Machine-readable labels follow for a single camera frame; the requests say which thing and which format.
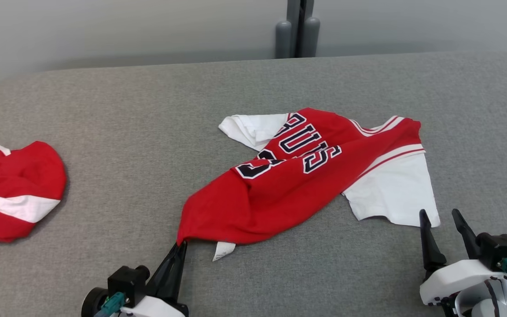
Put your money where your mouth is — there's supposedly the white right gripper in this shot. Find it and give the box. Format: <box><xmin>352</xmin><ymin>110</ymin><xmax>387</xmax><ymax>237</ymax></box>
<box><xmin>419</xmin><ymin>209</ymin><xmax>507</xmax><ymax>306</ymax></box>

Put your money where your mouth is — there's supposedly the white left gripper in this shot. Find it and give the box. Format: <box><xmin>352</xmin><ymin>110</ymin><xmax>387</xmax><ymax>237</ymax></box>
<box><xmin>119</xmin><ymin>240</ymin><xmax>189</xmax><ymax>317</ymax></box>

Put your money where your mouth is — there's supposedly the red white basketball jersey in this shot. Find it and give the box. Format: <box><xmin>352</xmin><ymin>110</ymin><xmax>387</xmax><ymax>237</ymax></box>
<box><xmin>176</xmin><ymin>107</ymin><xmax>441</xmax><ymax>262</ymax></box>

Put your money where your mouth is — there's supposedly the red shorts white stripe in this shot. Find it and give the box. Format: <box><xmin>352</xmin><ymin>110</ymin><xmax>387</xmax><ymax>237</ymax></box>
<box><xmin>0</xmin><ymin>141</ymin><xmax>67</xmax><ymax>257</ymax></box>

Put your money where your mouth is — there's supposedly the left camera cable teal plug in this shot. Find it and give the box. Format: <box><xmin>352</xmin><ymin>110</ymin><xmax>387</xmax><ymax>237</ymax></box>
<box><xmin>94</xmin><ymin>292</ymin><xmax>126</xmax><ymax>317</ymax></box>

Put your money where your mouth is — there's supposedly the grey cylindrical post foot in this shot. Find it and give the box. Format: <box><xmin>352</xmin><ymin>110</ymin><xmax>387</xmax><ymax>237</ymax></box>
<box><xmin>302</xmin><ymin>17</ymin><xmax>320</xmax><ymax>58</ymax></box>
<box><xmin>275</xmin><ymin>19</ymin><xmax>293</xmax><ymax>59</ymax></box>

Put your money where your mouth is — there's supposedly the grey metal partition post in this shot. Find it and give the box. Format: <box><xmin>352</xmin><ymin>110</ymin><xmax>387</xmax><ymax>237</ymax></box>
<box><xmin>287</xmin><ymin>0</ymin><xmax>316</xmax><ymax>58</ymax></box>

